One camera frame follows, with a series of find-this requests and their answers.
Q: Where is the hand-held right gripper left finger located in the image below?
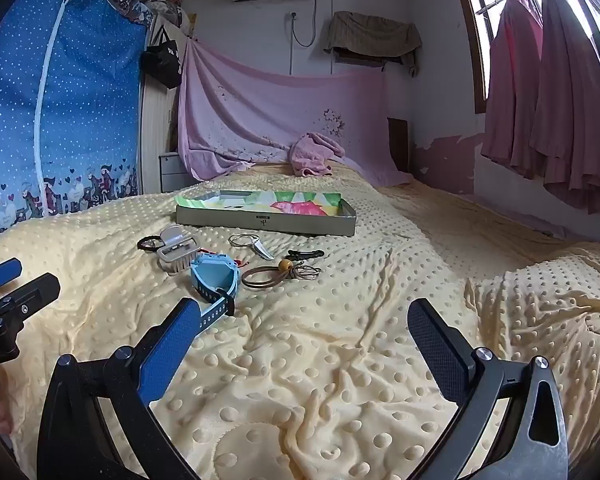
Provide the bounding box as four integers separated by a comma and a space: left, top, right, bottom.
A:
35, 298, 202, 480

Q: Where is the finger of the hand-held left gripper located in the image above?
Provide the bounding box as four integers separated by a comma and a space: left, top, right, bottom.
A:
0, 274, 61, 322
0, 258, 22, 292

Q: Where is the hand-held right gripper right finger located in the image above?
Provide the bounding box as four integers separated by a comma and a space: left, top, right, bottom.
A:
407, 298, 569, 480

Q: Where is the blue smartwatch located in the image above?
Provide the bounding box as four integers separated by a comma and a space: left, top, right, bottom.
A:
189, 252, 241, 333

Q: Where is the grey rectangular hair clip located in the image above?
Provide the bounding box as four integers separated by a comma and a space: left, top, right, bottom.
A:
156, 239, 201, 275

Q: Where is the silver hair clip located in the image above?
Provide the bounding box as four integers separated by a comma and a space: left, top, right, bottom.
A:
250, 237, 276, 261

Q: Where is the colourful cartoon tray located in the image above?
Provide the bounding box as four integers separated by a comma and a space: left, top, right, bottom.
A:
175, 189, 357, 237

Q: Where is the yellow dotted blanket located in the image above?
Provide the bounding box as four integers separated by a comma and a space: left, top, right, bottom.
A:
0, 162, 600, 480

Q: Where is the white drawer cabinet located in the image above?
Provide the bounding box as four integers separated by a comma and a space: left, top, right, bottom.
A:
159, 151, 196, 193

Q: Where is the painted paper sheet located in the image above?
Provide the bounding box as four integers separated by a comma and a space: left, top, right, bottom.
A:
176, 190, 351, 219

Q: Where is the blue dotted fabric wardrobe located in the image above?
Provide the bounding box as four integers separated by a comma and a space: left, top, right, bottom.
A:
0, 0, 153, 251

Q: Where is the dark brown board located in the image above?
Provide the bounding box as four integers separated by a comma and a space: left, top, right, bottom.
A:
387, 117, 410, 173

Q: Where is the pink towel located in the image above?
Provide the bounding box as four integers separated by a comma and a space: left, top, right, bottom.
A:
288, 131, 347, 177

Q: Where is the pink curtain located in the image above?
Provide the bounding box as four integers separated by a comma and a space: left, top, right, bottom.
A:
529, 0, 600, 216
455, 0, 547, 181

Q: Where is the pink hanging sheet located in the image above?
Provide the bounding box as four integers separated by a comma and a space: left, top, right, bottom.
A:
177, 37, 413, 188

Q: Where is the black bag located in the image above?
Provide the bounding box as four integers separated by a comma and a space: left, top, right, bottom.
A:
139, 25, 183, 90

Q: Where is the folded bedding pile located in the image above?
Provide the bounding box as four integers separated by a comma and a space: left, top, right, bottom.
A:
145, 0, 199, 41

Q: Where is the window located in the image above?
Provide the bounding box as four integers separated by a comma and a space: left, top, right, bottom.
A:
455, 0, 600, 116

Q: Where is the brown cloth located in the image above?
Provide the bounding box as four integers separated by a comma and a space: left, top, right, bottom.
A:
323, 11, 423, 78

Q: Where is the air conditioner cable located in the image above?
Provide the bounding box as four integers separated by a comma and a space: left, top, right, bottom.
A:
289, 0, 318, 49

